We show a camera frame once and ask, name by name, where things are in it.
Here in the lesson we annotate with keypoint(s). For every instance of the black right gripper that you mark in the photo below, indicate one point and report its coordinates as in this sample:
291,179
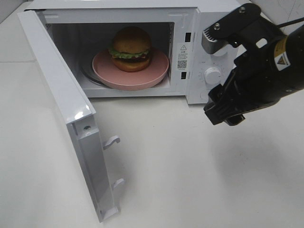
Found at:
255,83

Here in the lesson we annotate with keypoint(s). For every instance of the round door release button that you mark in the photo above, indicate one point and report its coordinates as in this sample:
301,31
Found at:
204,95

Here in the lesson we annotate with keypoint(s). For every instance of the burger with lettuce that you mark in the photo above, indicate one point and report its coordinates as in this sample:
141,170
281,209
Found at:
130,49

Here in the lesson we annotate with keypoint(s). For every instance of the white microwave door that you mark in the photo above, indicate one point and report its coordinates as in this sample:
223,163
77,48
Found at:
77,113

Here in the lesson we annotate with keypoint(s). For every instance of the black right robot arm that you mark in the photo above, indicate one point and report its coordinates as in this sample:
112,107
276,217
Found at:
289,60

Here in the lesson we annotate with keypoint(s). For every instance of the lower white timer knob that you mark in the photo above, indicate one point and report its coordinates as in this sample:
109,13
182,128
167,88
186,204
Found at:
212,75

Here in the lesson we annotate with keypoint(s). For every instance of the upper white power knob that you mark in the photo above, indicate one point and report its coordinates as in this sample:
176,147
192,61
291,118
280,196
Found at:
221,52

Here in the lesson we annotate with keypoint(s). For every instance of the white microwave oven body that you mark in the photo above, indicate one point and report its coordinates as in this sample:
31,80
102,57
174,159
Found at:
82,31

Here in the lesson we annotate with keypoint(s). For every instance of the glass microwave turntable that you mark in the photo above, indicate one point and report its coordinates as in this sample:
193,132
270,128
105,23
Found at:
129,81

